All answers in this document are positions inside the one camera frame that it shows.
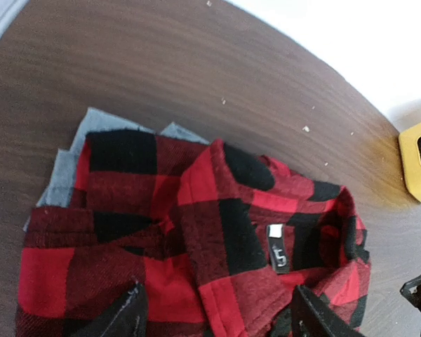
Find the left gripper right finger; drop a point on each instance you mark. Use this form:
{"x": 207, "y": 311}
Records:
{"x": 312, "y": 317}

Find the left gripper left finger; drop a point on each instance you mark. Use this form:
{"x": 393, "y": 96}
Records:
{"x": 125, "y": 317}

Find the red black plaid shirt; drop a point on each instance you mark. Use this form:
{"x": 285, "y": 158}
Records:
{"x": 286, "y": 230}

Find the yellow plastic bin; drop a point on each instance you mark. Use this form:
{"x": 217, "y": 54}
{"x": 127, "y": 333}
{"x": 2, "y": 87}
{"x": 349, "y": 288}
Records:
{"x": 410, "y": 148}

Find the folded grey shirt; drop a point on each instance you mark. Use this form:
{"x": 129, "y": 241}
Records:
{"x": 133, "y": 187}

